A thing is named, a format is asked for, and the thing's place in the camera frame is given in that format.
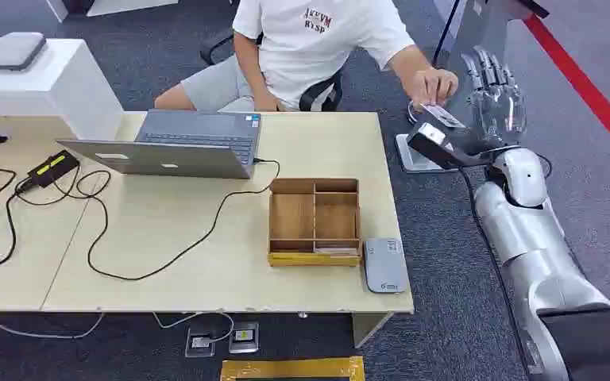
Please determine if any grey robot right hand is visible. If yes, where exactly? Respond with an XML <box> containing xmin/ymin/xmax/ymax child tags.
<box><xmin>461</xmin><ymin>45</ymin><xmax>528</xmax><ymax>149</ymax></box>

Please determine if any person's left hand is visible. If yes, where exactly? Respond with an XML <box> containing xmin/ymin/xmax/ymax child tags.
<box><xmin>410</xmin><ymin>67</ymin><xmax>460</xmax><ymax>108</ymax></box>

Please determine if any printed card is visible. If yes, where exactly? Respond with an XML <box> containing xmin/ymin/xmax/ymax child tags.
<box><xmin>421</xmin><ymin>104</ymin><xmax>466</xmax><ymax>130</ymax></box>

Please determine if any black stand pole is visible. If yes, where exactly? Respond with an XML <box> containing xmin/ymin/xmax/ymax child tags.
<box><xmin>432</xmin><ymin>0</ymin><xmax>462</xmax><ymax>68</ymax></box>

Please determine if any red floor tape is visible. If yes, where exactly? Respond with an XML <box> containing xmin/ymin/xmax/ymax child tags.
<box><xmin>522</xmin><ymin>12</ymin><xmax>610</xmax><ymax>171</ymax></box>

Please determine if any black office chair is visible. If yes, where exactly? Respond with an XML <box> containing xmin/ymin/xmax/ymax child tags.
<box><xmin>199</xmin><ymin>30</ymin><xmax>345</xmax><ymax>113</ymax></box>

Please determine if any person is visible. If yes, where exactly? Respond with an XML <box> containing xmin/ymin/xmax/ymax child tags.
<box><xmin>153</xmin><ymin>0</ymin><xmax>460</xmax><ymax>113</ymax></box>

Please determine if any wooden card box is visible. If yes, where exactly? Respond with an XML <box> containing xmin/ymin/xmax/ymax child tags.
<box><xmin>267</xmin><ymin>177</ymin><xmax>363</xmax><ymax>268</ymax></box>

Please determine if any grey flat card reader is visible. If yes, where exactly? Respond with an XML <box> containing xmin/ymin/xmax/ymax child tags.
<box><xmin>362</xmin><ymin>237</ymin><xmax>410</xmax><ymax>294</ymax></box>

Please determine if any stack of cards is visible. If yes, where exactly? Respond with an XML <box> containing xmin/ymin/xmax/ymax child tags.
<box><xmin>314</xmin><ymin>245</ymin><xmax>362</xmax><ymax>258</ymax></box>

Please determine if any pale wooden desk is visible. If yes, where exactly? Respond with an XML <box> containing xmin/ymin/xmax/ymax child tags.
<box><xmin>41</xmin><ymin>110</ymin><xmax>416</xmax><ymax>349</ymax></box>
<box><xmin>0</xmin><ymin>111</ymin><xmax>145</xmax><ymax>313</ymax></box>

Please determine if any grey laptop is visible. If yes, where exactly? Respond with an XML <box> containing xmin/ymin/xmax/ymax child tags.
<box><xmin>56</xmin><ymin>109</ymin><xmax>263</xmax><ymax>181</ymax></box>

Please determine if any steel floor socket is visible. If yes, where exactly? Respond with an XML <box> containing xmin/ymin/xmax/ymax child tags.
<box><xmin>184</xmin><ymin>326</ymin><xmax>216</xmax><ymax>359</ymax></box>
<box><xmin>228</xmin><ymin>321</ymin><xmax>261</xmax><ymax>355</ymax></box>

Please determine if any white furniture base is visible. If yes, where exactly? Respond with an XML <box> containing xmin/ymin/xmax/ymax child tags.
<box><xmin>45</xmin><ymin>0</ymin><xmax>180</xmax><ymax>24</ymax></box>

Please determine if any white cabinet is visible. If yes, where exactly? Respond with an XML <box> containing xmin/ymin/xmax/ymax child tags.
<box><xmin>0</xmin><ymin>37</ymin><xmax>125</xmax><ymax>141</ymax></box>

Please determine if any black power adapter yellow label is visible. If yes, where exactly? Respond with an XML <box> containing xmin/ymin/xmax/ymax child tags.
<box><xmin>27</xmin><ymin>150</ymin><xmax>81</xmax><ymax>189</ymax></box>

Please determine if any grey rounded flat device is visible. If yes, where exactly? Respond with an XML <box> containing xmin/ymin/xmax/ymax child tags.
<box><xmin>0</xmin><ymin>32</ymin><xmax>48</xmax><ymax>72</ymax></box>

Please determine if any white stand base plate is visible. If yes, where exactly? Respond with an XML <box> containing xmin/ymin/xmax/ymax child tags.
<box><xmin>395</xmin><ymin>133</ymin><xmax>460</xmax><ymax>175</ymax></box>

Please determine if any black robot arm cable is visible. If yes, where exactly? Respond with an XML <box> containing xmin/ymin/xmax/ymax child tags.
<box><xmin>456</xmin><ymin>167</ymin><xmax>528</xmax><ymax>369</ymax></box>

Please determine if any yellow taped frame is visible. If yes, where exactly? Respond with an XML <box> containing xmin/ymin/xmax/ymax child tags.
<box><xmin>218</xmin><ymin>356</ymin><xmax>367</xmax><ymax>381</ymax></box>

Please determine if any white cable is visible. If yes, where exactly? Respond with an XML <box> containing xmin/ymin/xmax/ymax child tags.
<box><xmin>0</xmin><ymin>312</ymin><xmax>106</xmax><ymax>341</ymax></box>
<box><xmin>152</xmin><ymin>310</ymin><xmax>236</xmax><ymax>347</ymax></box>

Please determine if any black laptop power cable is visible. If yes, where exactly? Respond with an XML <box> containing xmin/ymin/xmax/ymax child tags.
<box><xmin>16</xmin><ymin>157</ymin><xmax>281</xmax><ymax>282</ymax></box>

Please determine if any black adapter mains cable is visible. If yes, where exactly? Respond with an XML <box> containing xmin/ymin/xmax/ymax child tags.
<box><xmin>0</xmin><ymin>164</ymin><xmax>33</xmax><ymax>270</ymax></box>

